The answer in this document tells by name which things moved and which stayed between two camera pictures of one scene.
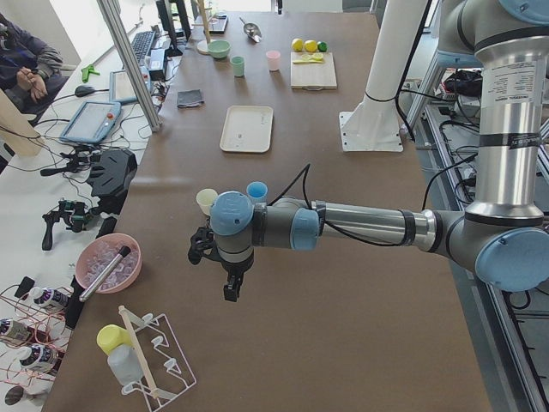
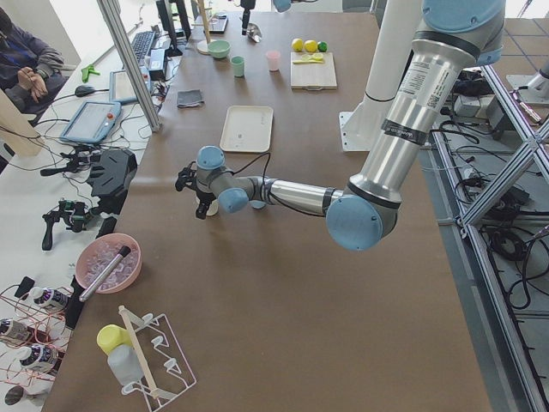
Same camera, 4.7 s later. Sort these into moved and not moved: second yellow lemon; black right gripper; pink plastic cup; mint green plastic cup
Moved: black right gripper
Not moved: mint green plastic cup; pink plastic cup; second yellow lemon
